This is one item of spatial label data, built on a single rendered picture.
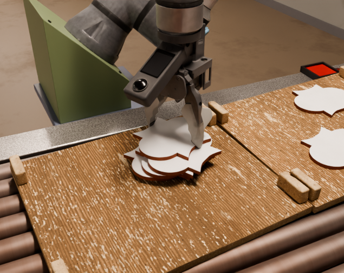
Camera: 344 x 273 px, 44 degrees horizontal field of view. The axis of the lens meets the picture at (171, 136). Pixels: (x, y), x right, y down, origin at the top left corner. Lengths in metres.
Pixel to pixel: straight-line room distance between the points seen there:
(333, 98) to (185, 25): 0.48
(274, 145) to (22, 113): 2.25
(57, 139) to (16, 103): 2.15
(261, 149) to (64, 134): 0.41
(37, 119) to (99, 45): 1.82
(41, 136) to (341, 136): 0.61
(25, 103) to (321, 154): 2.44
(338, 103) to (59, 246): 0.67
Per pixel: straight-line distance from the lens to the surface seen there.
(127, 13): 1.06
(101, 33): 1.04
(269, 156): 0.82
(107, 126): 0.94
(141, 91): 0.66
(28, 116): 2.88
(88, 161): 0.81
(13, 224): 0.74
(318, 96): 1.04
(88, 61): 1.00
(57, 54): 0.98
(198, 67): 0.72
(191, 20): 0.67
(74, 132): 0.93
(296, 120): 0.95
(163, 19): 0.68
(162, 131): 0.80
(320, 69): 1.22
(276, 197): 0.74
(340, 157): 0.85
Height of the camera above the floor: 1.42
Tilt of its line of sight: 34 degrees down
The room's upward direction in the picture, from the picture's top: straight up
